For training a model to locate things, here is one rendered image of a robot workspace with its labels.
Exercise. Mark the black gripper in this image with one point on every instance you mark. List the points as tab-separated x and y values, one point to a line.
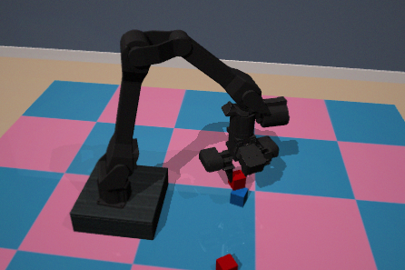
213	161

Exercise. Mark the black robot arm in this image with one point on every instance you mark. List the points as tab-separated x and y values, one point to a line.
140	50

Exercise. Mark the blue cube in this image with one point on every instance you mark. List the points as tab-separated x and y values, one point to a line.
239	197

